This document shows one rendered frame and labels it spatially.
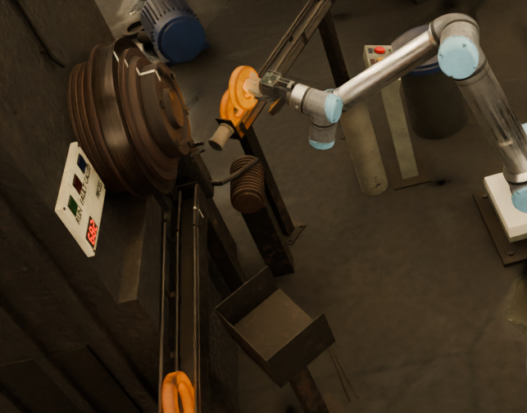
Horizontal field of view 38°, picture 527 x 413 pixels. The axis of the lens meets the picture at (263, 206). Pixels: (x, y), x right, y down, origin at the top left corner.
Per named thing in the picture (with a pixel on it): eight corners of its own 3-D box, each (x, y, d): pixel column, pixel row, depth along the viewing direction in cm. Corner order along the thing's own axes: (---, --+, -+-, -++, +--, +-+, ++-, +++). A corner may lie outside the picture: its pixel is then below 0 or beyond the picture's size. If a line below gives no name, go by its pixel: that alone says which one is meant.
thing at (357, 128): (363, 199, 333) (334, 107, 299) (359, 180, 342) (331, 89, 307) (390, 192, 331) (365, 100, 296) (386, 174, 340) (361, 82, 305)
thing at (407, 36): (411, 152, 345) (392, 76, 316) (399, 109, 368) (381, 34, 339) (482, 133, 339) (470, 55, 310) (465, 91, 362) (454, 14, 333)
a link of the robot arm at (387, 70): (466, -9, 239) (311, 93, 282) (465, 13, 230) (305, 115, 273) (488, 16, 243) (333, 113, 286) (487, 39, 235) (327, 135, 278)
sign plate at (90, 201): (88, 257, 199) (54, 211, 187) (99, 189, 218) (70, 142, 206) (95, 255, 199) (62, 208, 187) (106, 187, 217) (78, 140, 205)
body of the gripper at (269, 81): (266, 68, 265) (297, 78, 261) (268, 86, 272) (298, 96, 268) (256, 82, 261) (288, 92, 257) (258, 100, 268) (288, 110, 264)
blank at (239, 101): (222, 88, 264) (229, 88, 263) (241, 56, 272) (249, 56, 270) (239, 119, 275) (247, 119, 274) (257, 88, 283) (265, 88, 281)
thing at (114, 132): (152, 229, 226) (79, 108, 195) (162, 130, 260) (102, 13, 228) (173, 224, 225) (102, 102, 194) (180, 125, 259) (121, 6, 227)
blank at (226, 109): (239, 131, 294) (246, 132, 292) (215, 122, 281) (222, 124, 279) (249, 92, 294) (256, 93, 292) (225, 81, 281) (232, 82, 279)
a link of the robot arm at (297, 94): (311, 100, 268) (299, 118, 263) (298, 96, 269) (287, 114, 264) (311, 81, 260) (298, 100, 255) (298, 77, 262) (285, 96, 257)
